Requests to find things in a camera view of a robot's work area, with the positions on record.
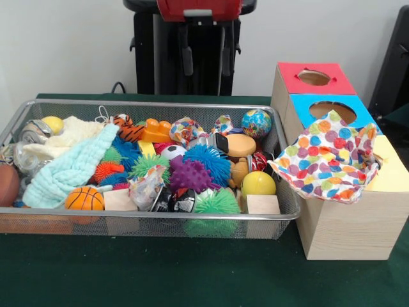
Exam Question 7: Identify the polka dot cloth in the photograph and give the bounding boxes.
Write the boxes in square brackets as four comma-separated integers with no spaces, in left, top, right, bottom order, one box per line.
[267,109,381,205]

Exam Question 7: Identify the light blue cloth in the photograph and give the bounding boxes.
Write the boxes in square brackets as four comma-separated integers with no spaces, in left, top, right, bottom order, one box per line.
[21,123,121,209]

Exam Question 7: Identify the dark green tablecloth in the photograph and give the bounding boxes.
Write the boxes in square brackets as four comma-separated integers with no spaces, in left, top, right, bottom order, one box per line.
[0,92,409,307]

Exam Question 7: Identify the globe print ball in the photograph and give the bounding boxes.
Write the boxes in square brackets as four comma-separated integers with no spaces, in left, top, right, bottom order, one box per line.
[241,109,272,139]

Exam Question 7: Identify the purple spiky ball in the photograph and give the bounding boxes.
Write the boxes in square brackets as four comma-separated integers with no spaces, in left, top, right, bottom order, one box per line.
[168,155,214,194]

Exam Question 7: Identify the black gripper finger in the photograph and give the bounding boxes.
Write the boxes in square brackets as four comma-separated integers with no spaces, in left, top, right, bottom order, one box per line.
[178,24,194,77]
[221,24,235,77]

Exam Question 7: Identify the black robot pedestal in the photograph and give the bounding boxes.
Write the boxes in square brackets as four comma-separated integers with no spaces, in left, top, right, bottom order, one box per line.
[123,0,258,96]

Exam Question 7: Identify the black upright bar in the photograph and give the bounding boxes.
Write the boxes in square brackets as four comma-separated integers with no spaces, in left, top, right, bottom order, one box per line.
[369,4,409,118]

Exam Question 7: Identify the green cloth side table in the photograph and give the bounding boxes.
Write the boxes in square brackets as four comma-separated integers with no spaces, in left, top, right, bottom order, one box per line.
[378,104,409,141]

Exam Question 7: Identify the smooth yellow ball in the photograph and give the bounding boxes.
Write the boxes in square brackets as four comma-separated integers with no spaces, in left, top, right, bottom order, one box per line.
[241,171,277,199]

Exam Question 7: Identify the wooden box with three holes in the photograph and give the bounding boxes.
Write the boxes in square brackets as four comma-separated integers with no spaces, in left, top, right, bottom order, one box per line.
[270,61,409,262]

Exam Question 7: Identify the cream knitted cloth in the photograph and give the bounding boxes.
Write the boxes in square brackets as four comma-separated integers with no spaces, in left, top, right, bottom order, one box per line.
[22,115,106,161]

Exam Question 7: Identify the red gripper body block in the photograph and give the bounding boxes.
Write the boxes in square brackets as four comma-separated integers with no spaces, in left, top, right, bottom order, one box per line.
[156,0,242,22]

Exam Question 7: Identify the orange toy basketball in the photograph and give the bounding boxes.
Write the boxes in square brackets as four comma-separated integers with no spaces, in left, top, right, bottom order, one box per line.
[65,186,105,211]

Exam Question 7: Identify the green stringy ball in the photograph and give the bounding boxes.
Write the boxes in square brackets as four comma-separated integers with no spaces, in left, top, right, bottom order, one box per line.
[129,154,171,180]
[193,187,242,214]

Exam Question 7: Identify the brown toy football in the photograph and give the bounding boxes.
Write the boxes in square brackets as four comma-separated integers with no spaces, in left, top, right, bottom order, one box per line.
[0,164,22,208]

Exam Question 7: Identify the blue stringy ball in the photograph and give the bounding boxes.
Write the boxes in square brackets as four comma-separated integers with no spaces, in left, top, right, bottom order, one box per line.
[182,143,234,188]

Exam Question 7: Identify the shallow mesh toy bin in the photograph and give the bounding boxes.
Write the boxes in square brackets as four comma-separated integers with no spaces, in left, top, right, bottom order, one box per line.
[0,98,301,240]

